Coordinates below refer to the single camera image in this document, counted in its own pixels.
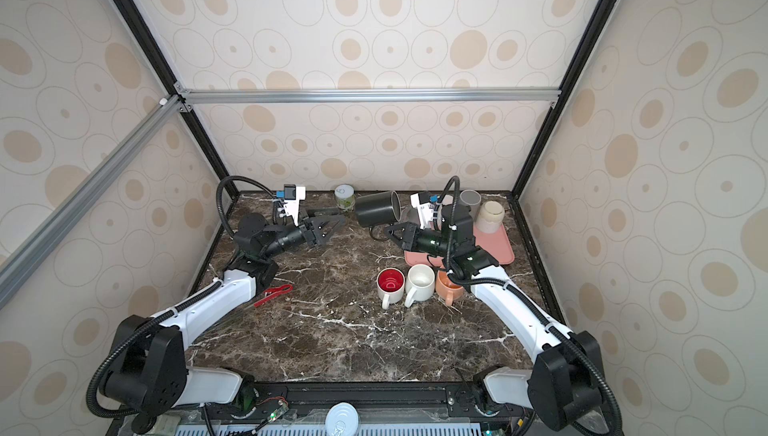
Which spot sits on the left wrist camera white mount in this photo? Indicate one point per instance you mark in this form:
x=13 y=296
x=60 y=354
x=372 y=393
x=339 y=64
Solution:
x=286 y=204

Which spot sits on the large grey mug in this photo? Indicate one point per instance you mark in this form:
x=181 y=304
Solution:
x=472 y=200

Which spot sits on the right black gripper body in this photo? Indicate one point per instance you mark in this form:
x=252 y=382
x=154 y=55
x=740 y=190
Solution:
x=428 y=241

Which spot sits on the peach cream speckled mug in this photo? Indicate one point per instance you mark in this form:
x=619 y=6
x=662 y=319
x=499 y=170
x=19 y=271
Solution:
x=447 y=291

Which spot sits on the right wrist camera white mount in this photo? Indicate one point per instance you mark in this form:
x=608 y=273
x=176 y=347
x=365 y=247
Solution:
x=425 y=205

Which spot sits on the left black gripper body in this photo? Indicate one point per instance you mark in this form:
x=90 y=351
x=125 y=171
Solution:
x=300 y=236

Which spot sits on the horizontal aluminium frame bar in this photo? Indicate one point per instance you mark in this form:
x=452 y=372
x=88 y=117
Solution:
x=373 y=96

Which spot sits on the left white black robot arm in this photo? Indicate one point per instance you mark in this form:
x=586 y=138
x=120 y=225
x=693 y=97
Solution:
x=146 y=374

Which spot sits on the white round lamp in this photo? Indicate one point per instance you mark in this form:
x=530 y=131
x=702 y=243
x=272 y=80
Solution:
x=342 y=420

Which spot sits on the beige round mug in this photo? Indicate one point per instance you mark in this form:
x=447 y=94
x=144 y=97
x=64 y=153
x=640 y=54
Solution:
x=490 y=217

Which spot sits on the pink plastic tray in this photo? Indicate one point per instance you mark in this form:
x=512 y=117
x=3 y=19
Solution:
x=494 y=247

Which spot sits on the left slanted aluminium frame bar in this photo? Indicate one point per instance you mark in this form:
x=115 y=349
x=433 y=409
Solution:
x=23 y=263

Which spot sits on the small green white can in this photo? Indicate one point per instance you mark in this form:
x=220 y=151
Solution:
x=345 y=197

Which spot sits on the white mug black rim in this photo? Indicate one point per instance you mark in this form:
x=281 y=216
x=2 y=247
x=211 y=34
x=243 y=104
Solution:
x=390 y=287

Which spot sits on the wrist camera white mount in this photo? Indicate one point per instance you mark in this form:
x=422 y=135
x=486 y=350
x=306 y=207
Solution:
x=286 y=204
x=425 y=205

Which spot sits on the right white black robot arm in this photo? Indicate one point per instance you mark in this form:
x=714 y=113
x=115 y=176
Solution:
x=552 y=346

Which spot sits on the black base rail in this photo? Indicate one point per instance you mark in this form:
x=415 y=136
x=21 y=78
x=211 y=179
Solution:
x=360 y=397

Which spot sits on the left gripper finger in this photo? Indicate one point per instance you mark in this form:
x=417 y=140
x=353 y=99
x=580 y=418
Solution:
x=328 y=223
x=320 y=237

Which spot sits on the red handled tool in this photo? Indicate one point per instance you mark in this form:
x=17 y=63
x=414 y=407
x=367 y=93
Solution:
x=272 y=293

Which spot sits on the white ceramic mug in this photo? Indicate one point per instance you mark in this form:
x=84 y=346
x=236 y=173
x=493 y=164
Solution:
x=420 y=284

